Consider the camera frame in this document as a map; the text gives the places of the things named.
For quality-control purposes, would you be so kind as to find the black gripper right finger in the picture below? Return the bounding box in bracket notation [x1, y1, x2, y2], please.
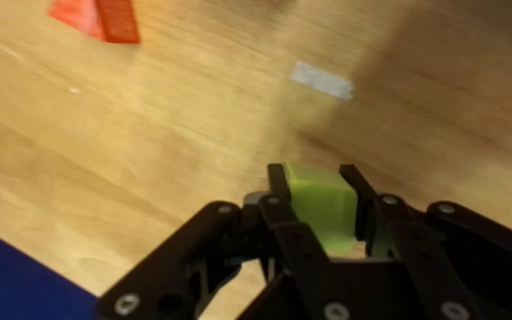
[340, 164, 512, 320]

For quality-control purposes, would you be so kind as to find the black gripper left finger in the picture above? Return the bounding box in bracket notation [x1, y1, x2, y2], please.
[96, 164, 343, 320]

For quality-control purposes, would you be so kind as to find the yellow green block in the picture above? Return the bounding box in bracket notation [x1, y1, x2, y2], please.
[285, 164, 358, 258]

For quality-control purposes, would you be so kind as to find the orange block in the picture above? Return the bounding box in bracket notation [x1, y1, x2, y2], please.
[48, 0, 141, 45]

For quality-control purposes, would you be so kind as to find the blue mat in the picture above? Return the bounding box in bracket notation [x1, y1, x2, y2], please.
[0, 239, 96, 320]

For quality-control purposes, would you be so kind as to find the grey tape strip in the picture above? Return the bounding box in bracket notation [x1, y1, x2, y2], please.
[290, 61, 354, 100]

